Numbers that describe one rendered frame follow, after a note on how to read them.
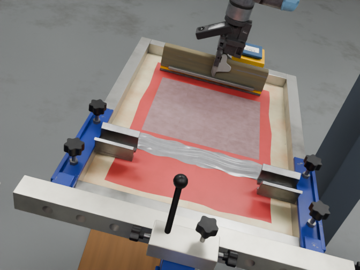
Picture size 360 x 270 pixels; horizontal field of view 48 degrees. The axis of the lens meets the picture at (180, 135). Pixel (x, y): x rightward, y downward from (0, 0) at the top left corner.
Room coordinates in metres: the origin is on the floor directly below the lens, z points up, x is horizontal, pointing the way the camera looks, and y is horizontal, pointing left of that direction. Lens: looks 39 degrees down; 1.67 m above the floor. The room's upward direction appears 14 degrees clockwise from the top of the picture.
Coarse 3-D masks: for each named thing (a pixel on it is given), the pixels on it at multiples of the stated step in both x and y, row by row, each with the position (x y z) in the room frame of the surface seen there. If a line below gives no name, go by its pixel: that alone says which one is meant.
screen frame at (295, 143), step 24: (144, 48) 1.28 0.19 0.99; (120, 96) 0.96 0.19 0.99; (288, 96) 1.19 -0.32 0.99; (288, 120) 1.07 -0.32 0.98; (288, 144) 0.96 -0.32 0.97; (288, 168) 0.87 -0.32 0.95; (96, 192) 0.59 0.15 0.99; (120, 192) 0.60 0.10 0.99; (192, 216) 0.59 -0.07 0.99; (216, 216) 0.60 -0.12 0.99; (288, 240) 0.59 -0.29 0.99
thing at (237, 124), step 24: (216, 96) 1.14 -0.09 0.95; (240, 96) 1.18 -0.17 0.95; (264, 96) 1.22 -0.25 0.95; (216, 120) 1.01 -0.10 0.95; (240, 120) 1.04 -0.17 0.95; (264, 120) 1.08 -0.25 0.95; (216, 144) 0.90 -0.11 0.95; (240, 144) 0.92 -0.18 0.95; (264, 144) 0.95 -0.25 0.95; (192, 192) 0.69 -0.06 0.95; (216, 192) 0.71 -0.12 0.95; (240, 192) 0.73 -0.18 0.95; (264, 216) 0.67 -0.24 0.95
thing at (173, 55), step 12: (168, 48) 1.21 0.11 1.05; (180, 48) 1.22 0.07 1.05; (168, 60) 1.21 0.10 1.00; (180, 60) 1.21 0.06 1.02; (192, 60) 1.21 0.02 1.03; (204, 60) 1.21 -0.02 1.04; (228, 60) 1.22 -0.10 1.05; (204, 72) 1.21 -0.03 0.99; (216, 72) 1.21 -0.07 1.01; (228, 72) 1.20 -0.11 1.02; (240, 72) 1.20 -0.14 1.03; (252, 72) 1.20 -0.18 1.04; (264, 72) 1.20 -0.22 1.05; (252, 84) 1.20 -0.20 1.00; (264, 84) 1.20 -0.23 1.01
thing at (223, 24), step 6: (216, 24) 1.22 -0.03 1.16; (222, 24) 1.21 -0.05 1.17; (228, 24) 1.20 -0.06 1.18; (198, 30) 1.21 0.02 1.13; (204, 30) 1.20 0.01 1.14; (210, 30) 1.19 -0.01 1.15; (216, 30) 1.19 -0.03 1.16; (222, 30) 1.19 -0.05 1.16; (228, 30) 1.19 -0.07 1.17; (198, 36) 1.19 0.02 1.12; (204, 36) 1.19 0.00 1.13; (210, 36) 1.19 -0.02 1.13
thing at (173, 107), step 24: (168, 72) 1.22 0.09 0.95; (144, 96) 1.04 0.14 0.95; (168, 96) 1.07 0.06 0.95; (192, 96) 1.11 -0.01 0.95; (144, 120) 0.93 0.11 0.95; (168, 120) 0.95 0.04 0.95; (192, 120) 0.98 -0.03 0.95; (192, 144) 0.87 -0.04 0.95; (120, 168) 0.71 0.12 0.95; (144, 168) 0.73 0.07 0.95; (168, 168) 0.75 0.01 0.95; (192, 168) 0.78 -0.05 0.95; (168, 192) 0.67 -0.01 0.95
